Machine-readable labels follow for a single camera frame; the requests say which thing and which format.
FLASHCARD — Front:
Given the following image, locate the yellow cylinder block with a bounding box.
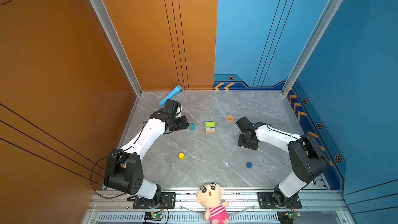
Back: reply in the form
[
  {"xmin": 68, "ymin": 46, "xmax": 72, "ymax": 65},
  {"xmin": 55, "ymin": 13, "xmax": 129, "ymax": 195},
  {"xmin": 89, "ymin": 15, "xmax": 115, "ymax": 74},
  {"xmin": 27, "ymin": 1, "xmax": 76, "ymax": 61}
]
[{"xmin": 178, "ymin": 152, "xmax": 184, "ymax": 160}]

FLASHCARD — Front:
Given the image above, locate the circuit board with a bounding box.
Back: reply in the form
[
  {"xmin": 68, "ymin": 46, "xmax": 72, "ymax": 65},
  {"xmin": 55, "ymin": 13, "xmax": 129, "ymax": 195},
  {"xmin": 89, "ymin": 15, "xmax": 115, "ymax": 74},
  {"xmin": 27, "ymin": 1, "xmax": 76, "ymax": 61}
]
[
  {"xmin": 277, "ymin": 212, "xmax": 301, "ymax": 224},
  {"xmin": 143, "ymin": 212, "xmax": 165, "ymax": 224}
]

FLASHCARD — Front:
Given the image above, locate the aluminium front rail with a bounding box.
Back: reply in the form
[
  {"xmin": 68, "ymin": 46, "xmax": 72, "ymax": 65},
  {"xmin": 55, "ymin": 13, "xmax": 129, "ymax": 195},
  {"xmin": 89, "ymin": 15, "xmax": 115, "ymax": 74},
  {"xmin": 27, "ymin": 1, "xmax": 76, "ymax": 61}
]
[{"xmin": 83, "ymin": 183, "xmax": 354, "ymax": 224}]

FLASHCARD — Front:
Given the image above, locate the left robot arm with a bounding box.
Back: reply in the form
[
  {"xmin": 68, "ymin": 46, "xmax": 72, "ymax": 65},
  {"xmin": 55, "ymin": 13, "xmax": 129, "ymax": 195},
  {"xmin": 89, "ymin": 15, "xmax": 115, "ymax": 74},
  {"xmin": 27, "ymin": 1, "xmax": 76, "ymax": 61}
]
[{"xmin": 104, "ymin": 100, "xmax": 189, "ymax": 204}]

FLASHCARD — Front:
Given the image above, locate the cyan toy microphone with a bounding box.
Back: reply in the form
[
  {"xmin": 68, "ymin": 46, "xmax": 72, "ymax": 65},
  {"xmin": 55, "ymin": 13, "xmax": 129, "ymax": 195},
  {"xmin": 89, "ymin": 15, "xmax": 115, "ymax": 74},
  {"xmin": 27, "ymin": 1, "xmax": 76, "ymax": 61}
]
[{"xmin": 158, "ymin": 85, "xmax": 182, "ymax": 106}]

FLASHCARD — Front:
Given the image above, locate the right circuit board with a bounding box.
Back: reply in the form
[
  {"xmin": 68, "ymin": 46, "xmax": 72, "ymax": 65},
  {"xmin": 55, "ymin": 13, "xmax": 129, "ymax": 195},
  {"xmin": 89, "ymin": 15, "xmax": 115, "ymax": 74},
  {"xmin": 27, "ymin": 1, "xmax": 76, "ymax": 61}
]
[{"xmin": 277, "ymin": 212, "xmax": 301, "ymax": 224}]

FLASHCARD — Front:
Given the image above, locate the left circuit board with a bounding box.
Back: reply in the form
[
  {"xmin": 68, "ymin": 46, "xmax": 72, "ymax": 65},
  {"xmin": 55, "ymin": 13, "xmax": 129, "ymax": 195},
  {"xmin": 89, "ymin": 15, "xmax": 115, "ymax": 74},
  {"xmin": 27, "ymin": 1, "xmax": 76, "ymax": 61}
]
[{"xmin": 143, "ymin": 212, "xmax": 165, "ymax": 224}]

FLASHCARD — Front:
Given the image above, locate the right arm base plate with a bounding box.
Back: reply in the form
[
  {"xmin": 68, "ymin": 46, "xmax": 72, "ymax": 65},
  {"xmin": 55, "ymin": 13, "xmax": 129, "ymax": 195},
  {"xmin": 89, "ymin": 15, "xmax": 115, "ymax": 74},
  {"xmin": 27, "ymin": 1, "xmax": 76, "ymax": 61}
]
[{"xmin": 257, "ymin": 192, "xmax": 302, "ymax": 209}]

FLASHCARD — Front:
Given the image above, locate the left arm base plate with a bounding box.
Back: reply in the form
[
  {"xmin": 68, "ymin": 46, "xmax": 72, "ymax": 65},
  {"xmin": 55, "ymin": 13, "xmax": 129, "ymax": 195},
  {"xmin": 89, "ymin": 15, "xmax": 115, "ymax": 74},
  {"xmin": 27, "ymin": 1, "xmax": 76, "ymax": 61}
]
[{"xmin": 133, "ymin": 192, "xmax": 176, "ymax": 209}]

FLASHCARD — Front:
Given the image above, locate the plush doll pink shirt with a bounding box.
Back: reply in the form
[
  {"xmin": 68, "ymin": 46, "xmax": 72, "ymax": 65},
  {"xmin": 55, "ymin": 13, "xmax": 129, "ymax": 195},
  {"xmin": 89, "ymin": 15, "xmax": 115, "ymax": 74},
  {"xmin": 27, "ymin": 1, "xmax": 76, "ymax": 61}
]
[{"xmin": 196, "ymin": 183, "xmax": 230, "ymax": 224}]

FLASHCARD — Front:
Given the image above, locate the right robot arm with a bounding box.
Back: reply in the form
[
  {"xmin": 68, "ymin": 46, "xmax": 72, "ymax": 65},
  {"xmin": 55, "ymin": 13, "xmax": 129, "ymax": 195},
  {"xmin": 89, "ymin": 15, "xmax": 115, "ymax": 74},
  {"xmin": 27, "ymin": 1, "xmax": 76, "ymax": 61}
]
[{"xmin": 236, "ymin": 117, "xmax": 331, "ymax": 207}]

